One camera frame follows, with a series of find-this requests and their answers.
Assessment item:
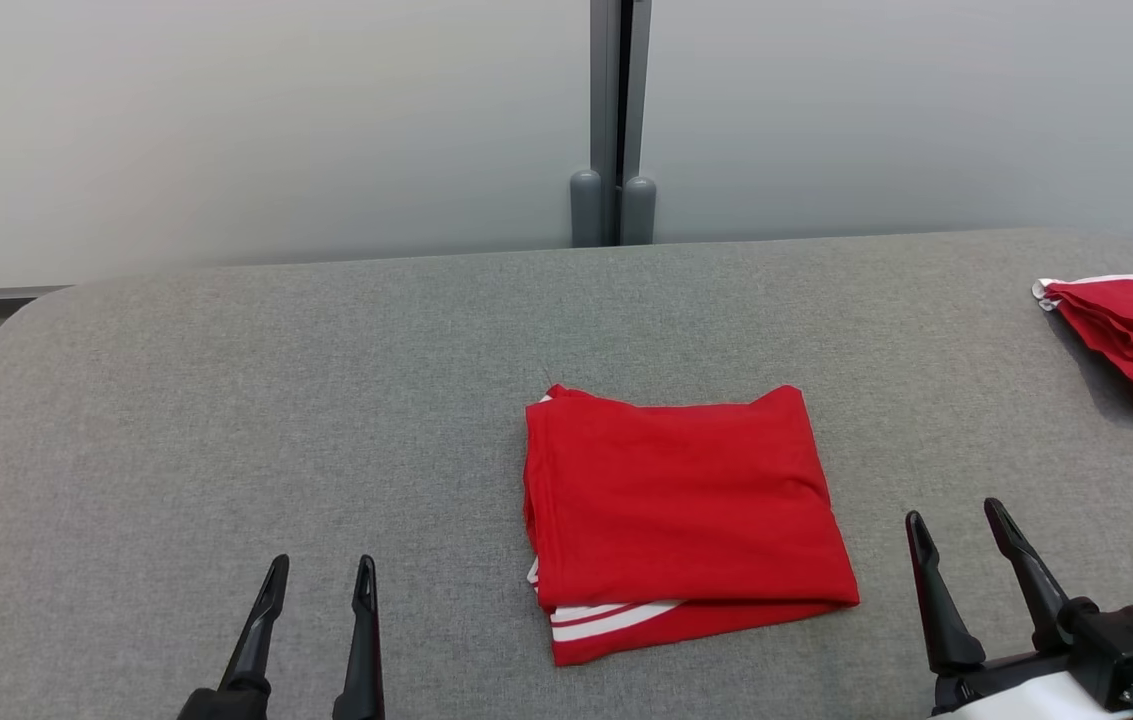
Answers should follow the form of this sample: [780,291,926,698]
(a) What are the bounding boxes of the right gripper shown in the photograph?
[906,497,1099,716]

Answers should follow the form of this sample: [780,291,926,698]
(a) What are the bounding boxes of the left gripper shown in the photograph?
[176,555,386,720]

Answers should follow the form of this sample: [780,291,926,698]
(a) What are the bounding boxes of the red shirt white stripes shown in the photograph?
[523,383,861,668]

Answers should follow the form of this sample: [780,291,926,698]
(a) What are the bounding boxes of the white right camera bracket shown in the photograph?
[931,670,1133,720]

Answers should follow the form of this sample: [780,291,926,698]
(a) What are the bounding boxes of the grey cylindrical post cap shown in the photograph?
[621,176,657,246]
[570,170,605,248]

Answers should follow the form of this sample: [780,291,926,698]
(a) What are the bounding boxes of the grey metal partition post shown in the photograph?
[590,0,653,246]

